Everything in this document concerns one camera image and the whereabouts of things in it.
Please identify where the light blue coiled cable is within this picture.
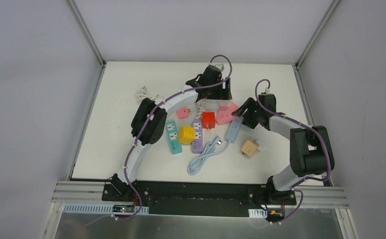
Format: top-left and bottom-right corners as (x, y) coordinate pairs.
(187, 135), (230, 176)

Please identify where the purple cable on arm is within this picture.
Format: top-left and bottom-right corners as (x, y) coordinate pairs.
(255, 79), (332, 225)
(123, 54), (233, 221)

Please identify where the white coiled cable left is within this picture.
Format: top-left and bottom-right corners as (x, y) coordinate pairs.
(135, 86), (165, 106)

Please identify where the aluminium frame rail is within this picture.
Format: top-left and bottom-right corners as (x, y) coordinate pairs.
(52, 181), (349, 209)

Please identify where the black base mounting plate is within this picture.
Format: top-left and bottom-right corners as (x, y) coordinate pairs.
(102, 180), (296, 218)

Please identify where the white coiled cable middle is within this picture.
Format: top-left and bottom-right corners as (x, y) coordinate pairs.
(194, 100), (207, 120)

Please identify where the light blue power strip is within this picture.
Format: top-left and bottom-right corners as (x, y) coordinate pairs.
(225, 117), (244, 143)

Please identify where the white cube adapter with picture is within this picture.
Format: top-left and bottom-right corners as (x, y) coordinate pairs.
(218, 100), (232, 107)

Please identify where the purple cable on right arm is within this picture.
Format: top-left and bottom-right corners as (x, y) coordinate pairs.
(255, 79), (332, 225)

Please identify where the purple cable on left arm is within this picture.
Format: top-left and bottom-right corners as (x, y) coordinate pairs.
(123, 54), (233, 221)

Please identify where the yellow cube adapter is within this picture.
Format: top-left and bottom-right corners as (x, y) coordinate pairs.
(178, 125), (195, 144)

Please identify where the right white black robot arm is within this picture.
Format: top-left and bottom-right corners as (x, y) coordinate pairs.
(232, 93), (335, 204)

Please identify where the teal power strip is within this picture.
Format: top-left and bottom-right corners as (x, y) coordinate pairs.
(165, 121), (182, 155)

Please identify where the white coiled cable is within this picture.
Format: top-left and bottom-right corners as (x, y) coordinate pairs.
(135, 86), (165, 106)
(194, 100), (207, 120)

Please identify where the pink triangular power socket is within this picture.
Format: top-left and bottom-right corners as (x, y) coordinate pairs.
(216, 103), (239, 125)

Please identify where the beige cube adapter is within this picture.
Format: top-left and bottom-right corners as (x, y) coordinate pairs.
(241, 138), (263, 157)

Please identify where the red cube adapter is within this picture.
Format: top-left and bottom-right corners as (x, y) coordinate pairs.
(202, 112), (216, 129)

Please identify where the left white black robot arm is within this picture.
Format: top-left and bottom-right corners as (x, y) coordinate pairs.
(109, 63), (229, 202)

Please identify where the small pink plug adapter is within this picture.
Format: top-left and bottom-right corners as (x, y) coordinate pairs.
(176, 107), (191, 120)

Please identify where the purple power strip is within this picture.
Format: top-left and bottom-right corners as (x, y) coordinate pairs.
(191, 120), (204, 154)

